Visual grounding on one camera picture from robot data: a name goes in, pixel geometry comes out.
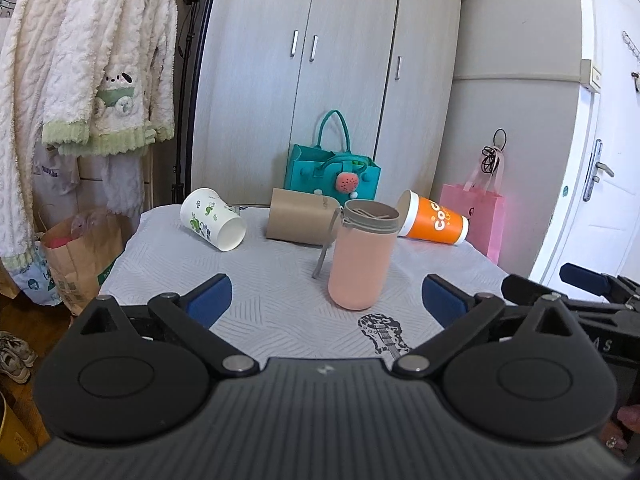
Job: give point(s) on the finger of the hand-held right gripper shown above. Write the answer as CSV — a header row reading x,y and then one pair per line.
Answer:
x,y
520,286
582,276

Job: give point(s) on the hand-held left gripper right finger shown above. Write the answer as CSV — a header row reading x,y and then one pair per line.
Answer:
x,y
442,300

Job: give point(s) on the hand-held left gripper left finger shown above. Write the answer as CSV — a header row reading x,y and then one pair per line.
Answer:
x,y
211,299

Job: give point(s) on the orange cup with white rim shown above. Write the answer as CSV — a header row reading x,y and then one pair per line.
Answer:
x,y
435,222

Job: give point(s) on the white cup with green print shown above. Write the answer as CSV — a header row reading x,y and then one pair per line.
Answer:
x,y
206,215

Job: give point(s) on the brown paper cup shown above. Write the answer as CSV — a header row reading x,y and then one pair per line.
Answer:
x,y
295,217

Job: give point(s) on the pink cup with beige lid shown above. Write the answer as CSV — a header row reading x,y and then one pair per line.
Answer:
x,y
357,265

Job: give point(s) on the person's right hand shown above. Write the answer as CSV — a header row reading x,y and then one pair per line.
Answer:
x,y
629,419

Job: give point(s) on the grey patterned tablecloth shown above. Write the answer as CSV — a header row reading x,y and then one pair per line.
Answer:
x,y
280,285

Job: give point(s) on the pink paper gift bag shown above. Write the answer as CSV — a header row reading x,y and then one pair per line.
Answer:
x,y
481,220

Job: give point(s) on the brown paper shopping bag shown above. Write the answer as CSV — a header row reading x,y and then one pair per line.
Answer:
x,y
75,272

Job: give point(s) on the pink watermelon plush charm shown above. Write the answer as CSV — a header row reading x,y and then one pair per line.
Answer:
x,y
348,183

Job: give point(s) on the teal felt handbag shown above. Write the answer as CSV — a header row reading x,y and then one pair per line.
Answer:
x,y
310,176

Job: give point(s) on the white door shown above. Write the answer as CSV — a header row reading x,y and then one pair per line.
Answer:
x,y
615,120

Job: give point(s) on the white plastic bag blue print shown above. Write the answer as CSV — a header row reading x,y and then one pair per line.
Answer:
x,y
32,282

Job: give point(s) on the black light stand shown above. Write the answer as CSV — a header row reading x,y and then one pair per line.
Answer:
x,y
185,110

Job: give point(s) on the white sneaker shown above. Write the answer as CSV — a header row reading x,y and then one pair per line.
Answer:
x,y
12,367
17,345

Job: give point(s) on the metal hook rack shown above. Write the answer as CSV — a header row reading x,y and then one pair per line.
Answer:
x,y
632,47

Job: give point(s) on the yellow cardboard box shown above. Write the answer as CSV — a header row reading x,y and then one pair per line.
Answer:
x,y
17,432

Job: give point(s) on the white fluffy robe green trim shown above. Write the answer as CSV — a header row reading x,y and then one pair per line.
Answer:
x,y
120,50

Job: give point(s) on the grey wardrobe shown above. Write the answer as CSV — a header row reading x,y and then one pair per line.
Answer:
x,y
345,20

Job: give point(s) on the beige door frame box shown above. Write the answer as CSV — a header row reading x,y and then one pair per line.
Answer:
x,y
592,75

